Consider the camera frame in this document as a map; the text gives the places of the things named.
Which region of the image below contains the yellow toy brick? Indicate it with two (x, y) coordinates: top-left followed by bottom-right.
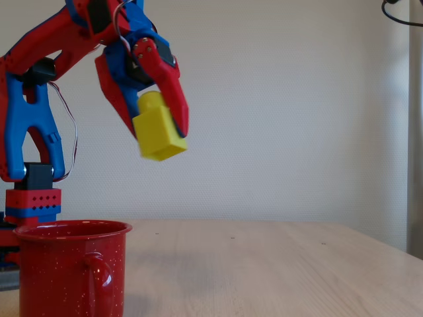
(132, 90), (188, 162)

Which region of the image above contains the red blue robot base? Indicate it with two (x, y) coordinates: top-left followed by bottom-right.
(0, 162), (63, 269)

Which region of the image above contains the red enamel mug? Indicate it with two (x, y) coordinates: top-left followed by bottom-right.
(12, 219), (134, 317)

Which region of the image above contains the grey curtain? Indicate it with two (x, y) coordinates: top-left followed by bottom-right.
(406, 0), (423, 262)

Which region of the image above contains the red white black servo cable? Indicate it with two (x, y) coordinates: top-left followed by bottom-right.
(113, 0), (137, 65)

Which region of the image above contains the thin arm servo wire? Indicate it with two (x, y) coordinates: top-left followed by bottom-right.
(48, 81), (79, 182)

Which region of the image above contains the black hanging cable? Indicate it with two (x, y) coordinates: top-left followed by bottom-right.
(381, 0), (423, 28)

